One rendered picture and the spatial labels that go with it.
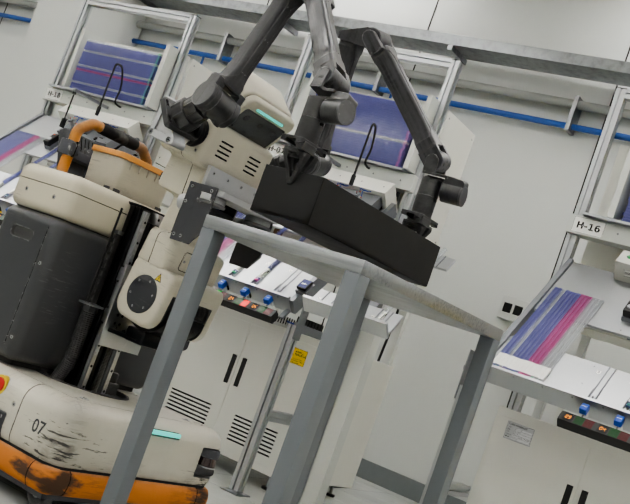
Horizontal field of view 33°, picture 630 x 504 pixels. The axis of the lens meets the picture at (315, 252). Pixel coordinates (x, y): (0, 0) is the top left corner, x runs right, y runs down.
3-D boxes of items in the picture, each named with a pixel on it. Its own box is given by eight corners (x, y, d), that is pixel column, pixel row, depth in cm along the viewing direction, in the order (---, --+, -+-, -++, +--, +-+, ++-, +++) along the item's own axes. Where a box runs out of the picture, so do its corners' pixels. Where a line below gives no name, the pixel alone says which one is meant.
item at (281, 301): (290, 313, 386) (288, 297, 381) (159, 267, 421) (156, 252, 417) (292, 311, 386) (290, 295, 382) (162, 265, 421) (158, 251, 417)
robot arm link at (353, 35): (355, 23, 297) (339, 16, 288) (396, 36, 291) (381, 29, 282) (304, 172, 304) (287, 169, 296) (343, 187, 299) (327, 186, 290)
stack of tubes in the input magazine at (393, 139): (398, 167, 427) (420, 105, 429) (297, 142, 454) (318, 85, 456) (410, 176, 437) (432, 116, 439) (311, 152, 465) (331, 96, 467)
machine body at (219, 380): (270, 494, 402) (324, 342, 407) (139, 432, 439) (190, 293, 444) (347, 501, 457) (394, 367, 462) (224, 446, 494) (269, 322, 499)
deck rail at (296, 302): (295, 314, 385) (293, 301, 381) (291, 313, 386) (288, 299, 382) (397, 216, 429) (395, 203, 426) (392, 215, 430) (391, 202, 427)
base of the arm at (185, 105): (189, 115, 276) (159, 97, 266) (213, 101, 272) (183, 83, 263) (194, 142, 272) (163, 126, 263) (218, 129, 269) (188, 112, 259)
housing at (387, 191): (387, 222, 428) (384, 193, 420) (292, 195, 454) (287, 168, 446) (398, 212, 433) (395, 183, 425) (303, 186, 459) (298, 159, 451)
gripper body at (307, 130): (325, 160, 237) (336, 130, 238) (300, 144, 229) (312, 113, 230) (303, 155, 241) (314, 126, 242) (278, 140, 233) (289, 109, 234)
